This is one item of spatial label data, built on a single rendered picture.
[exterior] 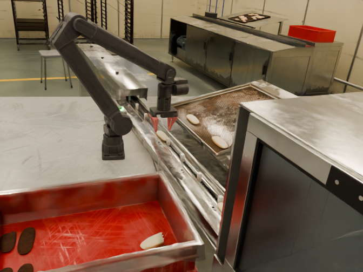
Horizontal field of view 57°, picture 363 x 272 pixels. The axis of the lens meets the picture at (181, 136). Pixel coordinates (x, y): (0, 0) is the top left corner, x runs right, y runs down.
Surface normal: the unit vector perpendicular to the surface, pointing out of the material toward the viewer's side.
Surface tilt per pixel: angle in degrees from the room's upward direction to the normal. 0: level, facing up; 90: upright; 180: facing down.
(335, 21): 90
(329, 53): 90
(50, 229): 0
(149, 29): 90
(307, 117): 0
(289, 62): 91
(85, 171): 0
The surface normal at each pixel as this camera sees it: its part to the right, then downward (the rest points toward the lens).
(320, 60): 0.41, 0.41
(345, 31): -0.91, 0.11
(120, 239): 0.07, -0.90
